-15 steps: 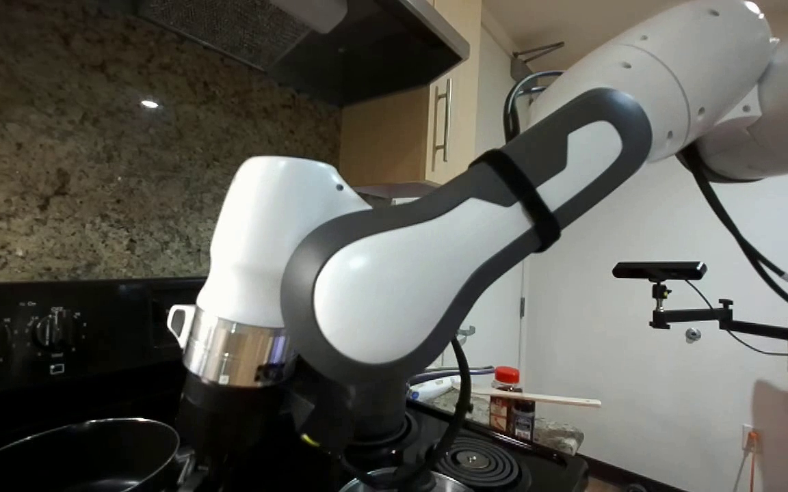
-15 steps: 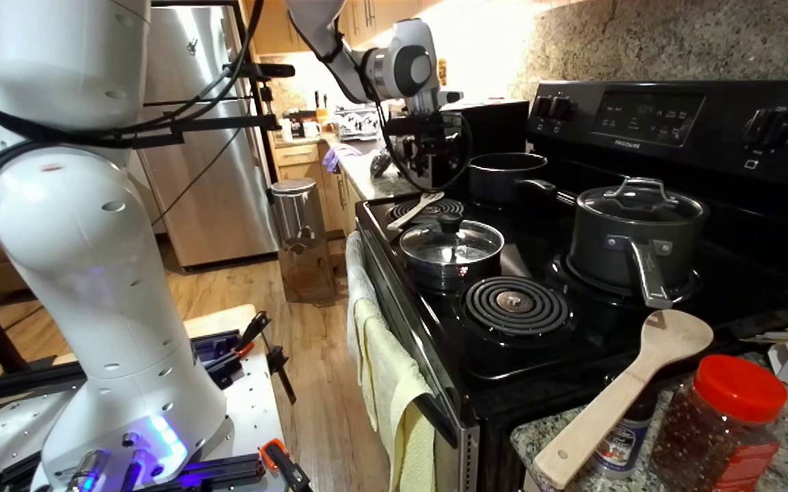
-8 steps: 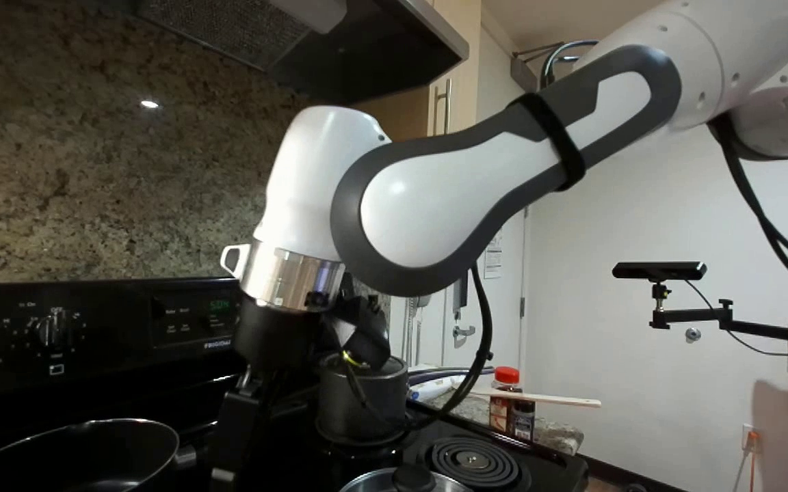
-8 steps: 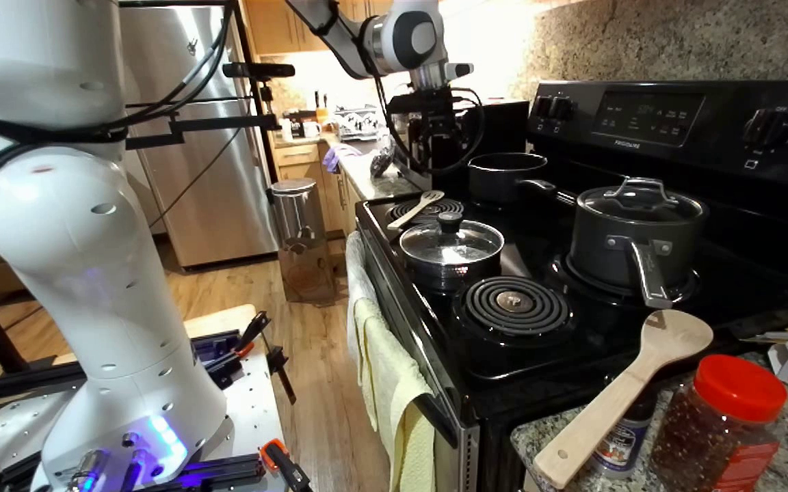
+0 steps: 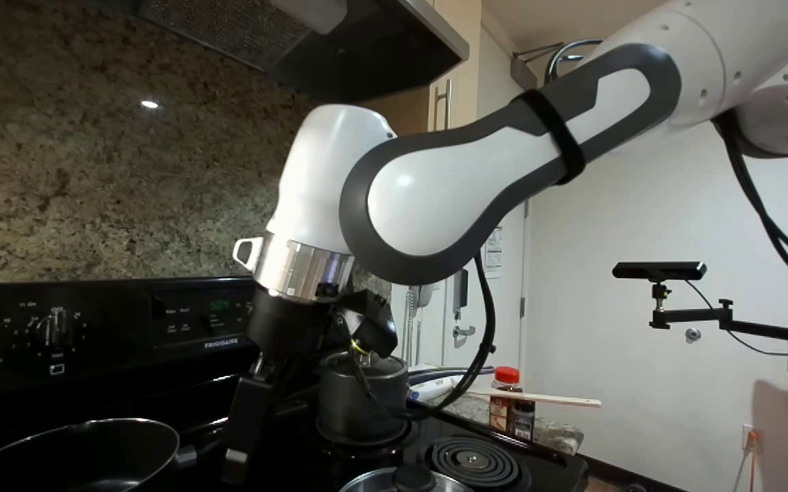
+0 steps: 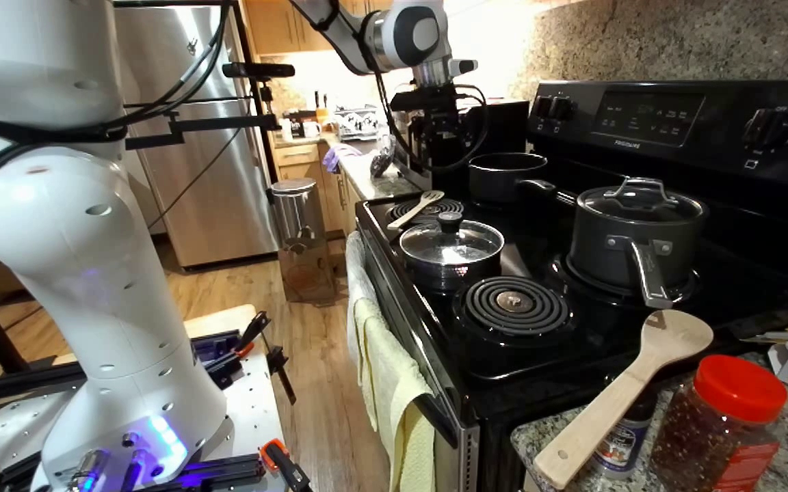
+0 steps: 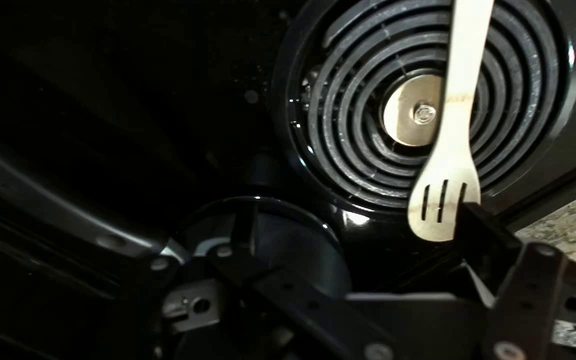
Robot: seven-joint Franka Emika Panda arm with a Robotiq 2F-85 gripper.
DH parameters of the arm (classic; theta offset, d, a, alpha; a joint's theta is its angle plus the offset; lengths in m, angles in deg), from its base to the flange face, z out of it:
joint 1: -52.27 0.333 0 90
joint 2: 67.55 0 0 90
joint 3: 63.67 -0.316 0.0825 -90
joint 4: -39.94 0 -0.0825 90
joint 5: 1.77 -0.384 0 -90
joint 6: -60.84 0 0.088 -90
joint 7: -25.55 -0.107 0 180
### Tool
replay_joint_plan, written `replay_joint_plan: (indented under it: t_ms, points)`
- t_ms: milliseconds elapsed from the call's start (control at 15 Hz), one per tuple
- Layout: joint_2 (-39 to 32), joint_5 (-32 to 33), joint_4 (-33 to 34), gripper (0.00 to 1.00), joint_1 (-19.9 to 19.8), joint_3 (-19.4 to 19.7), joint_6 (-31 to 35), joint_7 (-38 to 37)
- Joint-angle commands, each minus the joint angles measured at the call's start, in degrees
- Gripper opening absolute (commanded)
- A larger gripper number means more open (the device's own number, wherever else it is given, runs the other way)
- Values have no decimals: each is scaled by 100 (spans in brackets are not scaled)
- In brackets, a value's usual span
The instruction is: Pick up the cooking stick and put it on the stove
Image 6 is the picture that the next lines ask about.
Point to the slotted wooden spatula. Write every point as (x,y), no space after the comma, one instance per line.
(418,210)

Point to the silver pan lid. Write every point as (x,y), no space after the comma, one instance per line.
(453,251)

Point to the black saucepan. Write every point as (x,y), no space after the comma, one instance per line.
(494,182)

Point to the small spice bottle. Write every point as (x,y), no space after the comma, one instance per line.
(621,446)

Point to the dark pot with glass lid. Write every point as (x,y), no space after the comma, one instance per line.
(613,247)

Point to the black microwave oven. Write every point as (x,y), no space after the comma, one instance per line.
(504,124)

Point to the dish rack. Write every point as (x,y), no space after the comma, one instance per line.
(360,124)

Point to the black electric stove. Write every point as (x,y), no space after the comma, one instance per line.
(465,364)

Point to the solid wooden spoon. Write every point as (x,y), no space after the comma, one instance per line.
(595,420)

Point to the blue tool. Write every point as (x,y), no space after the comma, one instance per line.
(216,352)

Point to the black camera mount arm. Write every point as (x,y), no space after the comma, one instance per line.
(211,124)

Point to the steel cylinder bin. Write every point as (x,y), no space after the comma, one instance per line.
(294,210)

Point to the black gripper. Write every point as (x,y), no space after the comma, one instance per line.
(439,110)

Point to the wooden wall cabinet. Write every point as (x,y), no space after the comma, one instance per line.
(275,28)

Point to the black tripod stand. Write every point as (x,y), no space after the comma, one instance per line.
(21,376)

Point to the pale yellow hanging towel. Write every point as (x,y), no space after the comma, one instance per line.
(383,372)

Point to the white robot mounting table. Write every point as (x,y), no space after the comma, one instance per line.
(247,411)

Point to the black bar camera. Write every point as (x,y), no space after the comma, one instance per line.
(258,69)

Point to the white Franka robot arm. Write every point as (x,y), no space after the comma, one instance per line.
(93,274)

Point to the stainless steel refrigerator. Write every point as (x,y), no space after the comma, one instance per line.
(219,200)

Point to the wooden base cabinet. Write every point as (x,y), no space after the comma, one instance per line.
(307,182)

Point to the brown wooden box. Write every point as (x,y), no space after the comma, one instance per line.
(307,274)

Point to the black camera stand pole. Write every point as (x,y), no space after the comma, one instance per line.
(262,100)

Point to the red lid plastic jar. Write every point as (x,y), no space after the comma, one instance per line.
(723,428)

